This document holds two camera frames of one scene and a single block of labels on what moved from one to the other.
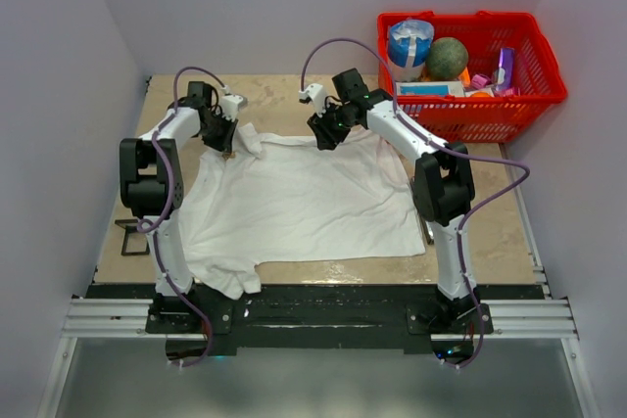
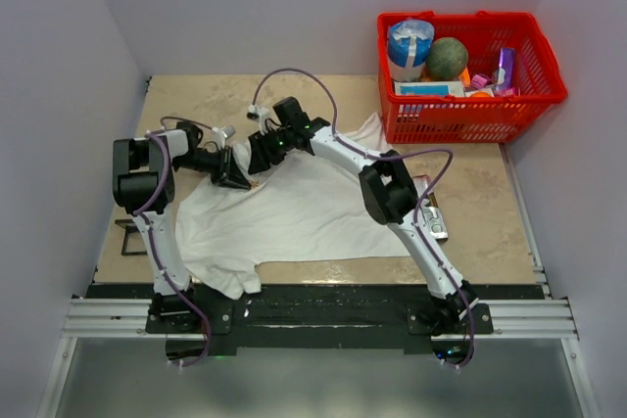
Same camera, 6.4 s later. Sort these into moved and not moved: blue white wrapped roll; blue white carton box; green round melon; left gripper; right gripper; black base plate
Moved: left gripper; right gripper
Not moved: blue white wrapped roll; blue white carton box; green round melon; black base plate
